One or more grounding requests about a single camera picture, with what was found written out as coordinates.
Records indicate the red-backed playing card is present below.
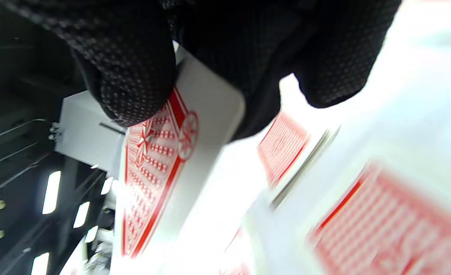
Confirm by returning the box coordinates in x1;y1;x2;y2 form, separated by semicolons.
111;41;246;260

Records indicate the person's right hand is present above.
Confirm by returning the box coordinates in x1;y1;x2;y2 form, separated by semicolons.
0;0;401;140

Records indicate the ceiling light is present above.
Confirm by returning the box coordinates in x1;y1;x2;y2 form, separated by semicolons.
30;252;50;275
73;201;90;229
100;176;114;195
42;170;62;215
84;225;98;244

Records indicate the pile of dealt red-backed cards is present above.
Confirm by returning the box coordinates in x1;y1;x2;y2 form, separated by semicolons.
257;110;341;209
218;227;253;275
308;162;451;275

